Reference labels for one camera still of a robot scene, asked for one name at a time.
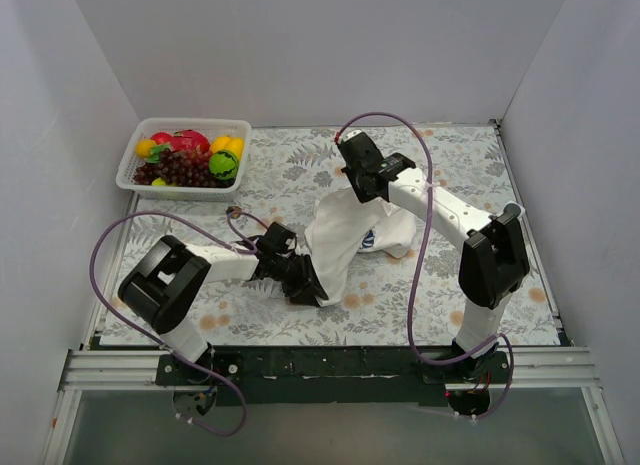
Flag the white t-shirt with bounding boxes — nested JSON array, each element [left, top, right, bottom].
[[304, 188, 416, 307]]

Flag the round painted brooch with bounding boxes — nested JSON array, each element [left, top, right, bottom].
[[226, 206, 241, 219]]

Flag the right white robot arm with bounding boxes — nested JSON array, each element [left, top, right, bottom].
[[335, 130, 530, 383]]

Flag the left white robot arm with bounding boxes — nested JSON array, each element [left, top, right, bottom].
[[118, 223, 328, 385]]

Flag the floral table mat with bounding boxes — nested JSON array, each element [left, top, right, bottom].
[[115, 126, 560, 346]]

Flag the green toy watermelon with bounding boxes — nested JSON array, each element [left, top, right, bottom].
[[209, 150, 240, 181]]

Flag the white cylindrical bottle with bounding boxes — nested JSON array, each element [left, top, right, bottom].
[[504, 201, 526, 219]]

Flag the yellow toy bell pepper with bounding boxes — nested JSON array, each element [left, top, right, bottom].
[[210, 135, 244, 159]]

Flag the purple toy grapes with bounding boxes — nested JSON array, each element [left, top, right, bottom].
[[133, 149, 220, 188]]

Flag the yellow-green toy lemon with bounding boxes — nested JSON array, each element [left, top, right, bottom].
[[151, 177, 174, 187]]

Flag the pink dragon fruit toy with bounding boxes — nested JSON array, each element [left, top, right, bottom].
[[170, 129, 210, 153]]

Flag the red toy apple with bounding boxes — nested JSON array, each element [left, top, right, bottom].
[[150, 132, 172, 145]]

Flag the orange toy fruit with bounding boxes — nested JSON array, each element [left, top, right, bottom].
[[135, 139, 157, 159]]

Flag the white plastic basket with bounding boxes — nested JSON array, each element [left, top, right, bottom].
[[116, 118, 251, 202]]

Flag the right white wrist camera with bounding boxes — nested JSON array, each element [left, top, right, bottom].
[[335, 129, 363, 144]]

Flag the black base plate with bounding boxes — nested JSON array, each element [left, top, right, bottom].
[[155, 346, 510, 414]]

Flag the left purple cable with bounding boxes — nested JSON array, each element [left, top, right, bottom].
[[88, 210, 281, 437]]

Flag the aluminium frame rail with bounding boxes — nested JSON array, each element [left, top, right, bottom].
[[60, 347, 600, 390]]

